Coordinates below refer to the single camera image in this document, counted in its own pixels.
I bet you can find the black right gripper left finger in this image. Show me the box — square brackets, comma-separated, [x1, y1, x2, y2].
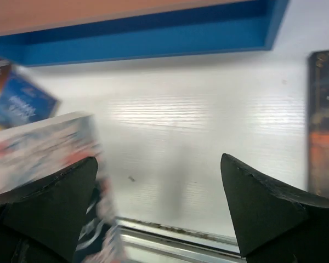
[0, 157, 98, 262]

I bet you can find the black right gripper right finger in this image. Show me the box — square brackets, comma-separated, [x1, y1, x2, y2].
[220, 153, 329, 262]

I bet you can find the floral pink cover book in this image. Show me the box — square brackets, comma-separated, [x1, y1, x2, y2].
[0, 111, 126, 263]

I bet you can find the Animal Farm book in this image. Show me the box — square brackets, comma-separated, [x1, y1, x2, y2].
[0, 71, 60, 129]

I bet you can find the Tale of Two Cities book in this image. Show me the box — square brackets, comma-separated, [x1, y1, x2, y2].
[307, 50, 329, 198]

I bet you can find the blue yellow wooden bookshelf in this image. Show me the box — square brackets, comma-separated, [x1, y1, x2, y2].
[0, 1, 288, 66]

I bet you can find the aluminium mounting rail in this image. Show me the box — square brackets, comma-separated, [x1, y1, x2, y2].
[117, 217, 246, 262]

